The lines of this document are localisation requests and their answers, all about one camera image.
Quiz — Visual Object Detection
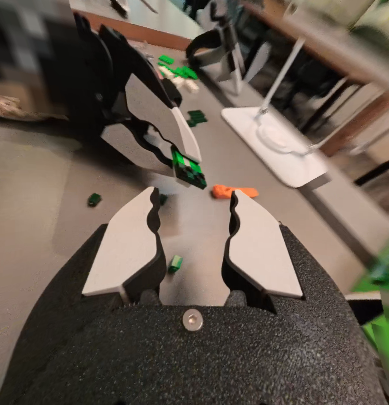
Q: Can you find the pile of bright green lego plates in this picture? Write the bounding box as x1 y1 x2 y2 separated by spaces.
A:
158 54 198 80

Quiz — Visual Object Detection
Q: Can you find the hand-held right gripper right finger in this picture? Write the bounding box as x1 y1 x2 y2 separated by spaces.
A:
221 190 304 299

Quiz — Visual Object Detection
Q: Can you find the grey desk with brown edge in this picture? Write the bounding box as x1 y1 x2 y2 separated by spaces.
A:
69 0 201 51

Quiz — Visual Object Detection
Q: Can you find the pile of dark green lego plates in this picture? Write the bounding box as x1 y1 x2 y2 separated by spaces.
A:
186 110 208 127

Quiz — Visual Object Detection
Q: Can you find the green tiled lego assembly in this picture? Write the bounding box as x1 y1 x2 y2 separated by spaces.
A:
171 149 208 190

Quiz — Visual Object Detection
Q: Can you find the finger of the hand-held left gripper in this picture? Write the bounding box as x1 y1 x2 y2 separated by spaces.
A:
100 122 175 177
124 73 203 164

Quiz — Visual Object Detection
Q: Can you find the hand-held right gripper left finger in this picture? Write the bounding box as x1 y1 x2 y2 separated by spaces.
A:
82 187 167 305

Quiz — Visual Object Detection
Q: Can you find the black and white device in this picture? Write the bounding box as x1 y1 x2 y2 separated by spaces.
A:
186 6 246 94

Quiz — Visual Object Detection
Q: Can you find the person's left forearm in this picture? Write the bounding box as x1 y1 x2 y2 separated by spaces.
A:
0 87 68 122

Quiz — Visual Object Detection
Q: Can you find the pile of white lego pieces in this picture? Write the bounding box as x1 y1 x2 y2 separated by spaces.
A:
160 65 200 93

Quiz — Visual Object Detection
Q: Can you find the green lego box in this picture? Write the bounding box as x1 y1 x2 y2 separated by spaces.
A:
351 236 389 396

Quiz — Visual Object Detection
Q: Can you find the orange lego brick separator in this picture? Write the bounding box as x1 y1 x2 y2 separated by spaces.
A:
212 184 259 199

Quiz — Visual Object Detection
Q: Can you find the brown wooden desk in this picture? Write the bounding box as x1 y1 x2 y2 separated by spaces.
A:
242 0 389 159

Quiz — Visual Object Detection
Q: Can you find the white book stand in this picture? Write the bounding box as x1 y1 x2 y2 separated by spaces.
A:
221 6 389 188

